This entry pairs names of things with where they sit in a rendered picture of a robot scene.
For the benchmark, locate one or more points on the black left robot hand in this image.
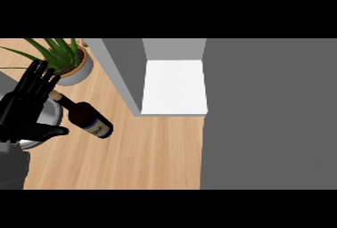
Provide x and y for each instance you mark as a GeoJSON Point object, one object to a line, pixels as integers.
{"type": "Point", "coordinates": [21, 107]}

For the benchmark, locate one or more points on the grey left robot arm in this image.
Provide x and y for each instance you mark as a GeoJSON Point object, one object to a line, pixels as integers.
{"type": "Point", "coordinates": [13, 166]}

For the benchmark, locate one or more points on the dark wine bottle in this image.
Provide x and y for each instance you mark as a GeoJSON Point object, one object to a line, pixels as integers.
{"type": "Point", "coordinates": [87, 117]}

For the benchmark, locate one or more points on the grey open cabinet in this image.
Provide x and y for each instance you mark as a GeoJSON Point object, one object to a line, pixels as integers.
{"type": "Point", "coordinates": [171, 86]}

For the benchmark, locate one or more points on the dark grey cabinet door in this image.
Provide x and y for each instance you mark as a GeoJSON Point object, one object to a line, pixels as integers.
{"type": "Point", "coordinates": [270, 114]}

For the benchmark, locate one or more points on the grey round metal pot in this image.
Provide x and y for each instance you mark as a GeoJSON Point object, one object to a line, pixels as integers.
{"type": "Point", "coordinates": [50, 116]}

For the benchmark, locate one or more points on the grey plant pot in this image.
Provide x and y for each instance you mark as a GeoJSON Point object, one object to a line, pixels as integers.
{"type": "Point", "coordinates": [78, 71]}

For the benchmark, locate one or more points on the green potted plant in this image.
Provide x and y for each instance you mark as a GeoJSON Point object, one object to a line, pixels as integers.
{"type": "Point", "coordinates": [57, 55]}

